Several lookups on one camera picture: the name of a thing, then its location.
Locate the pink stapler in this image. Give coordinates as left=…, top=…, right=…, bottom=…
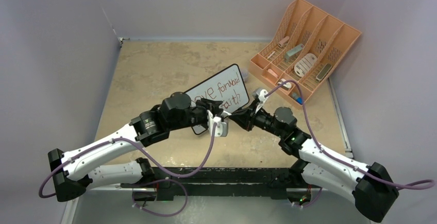
left=278, top=36, right=290, bottom=48

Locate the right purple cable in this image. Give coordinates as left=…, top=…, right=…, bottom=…
left=264, top=80, right=436, bottom=210

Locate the black aluminium base frame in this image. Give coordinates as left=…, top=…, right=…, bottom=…
left=70, top=166, right=373, bottom=203

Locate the grey whiteboard eraser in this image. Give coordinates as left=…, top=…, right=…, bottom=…
left=315, top=63, right=332, bottom=82

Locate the teal staple box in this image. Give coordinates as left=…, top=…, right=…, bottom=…
left=284, top=44, right=304, bottom=62

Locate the black-framed whiteboard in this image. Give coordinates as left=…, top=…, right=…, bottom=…
left=184, top=63, right=250, bottom=135

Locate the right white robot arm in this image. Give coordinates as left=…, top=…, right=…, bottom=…
left=229, top=107, right=399, bottom=223

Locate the white whiteboard marker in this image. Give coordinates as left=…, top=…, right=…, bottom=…
left=222, top=111, right=232, bottom=117

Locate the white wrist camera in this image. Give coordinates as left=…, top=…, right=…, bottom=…
left=207, top=111, right=229, bottom=137
left=252, top=88, right=269, bottom=113

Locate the peach plastic desk organizer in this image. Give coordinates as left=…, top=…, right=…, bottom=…
left=249, top=0, right=362, bottom=108

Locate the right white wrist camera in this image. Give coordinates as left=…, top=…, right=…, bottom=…
left=252, top=88, right=269, bottom=113

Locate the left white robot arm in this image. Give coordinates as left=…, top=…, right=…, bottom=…
left=39, top=92, right=230, bottom=202

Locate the pink eraser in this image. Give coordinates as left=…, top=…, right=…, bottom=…
left=267, top=68, right=278, bottom=81

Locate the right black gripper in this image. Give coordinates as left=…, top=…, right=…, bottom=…
left=229, top=100, right=284, bottom=138

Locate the blue small item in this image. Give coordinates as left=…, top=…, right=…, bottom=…
left=291, top=92, right=304, bottom=105

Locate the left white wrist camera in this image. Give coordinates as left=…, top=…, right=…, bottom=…
left=207, top=111, right=229, bottom=137

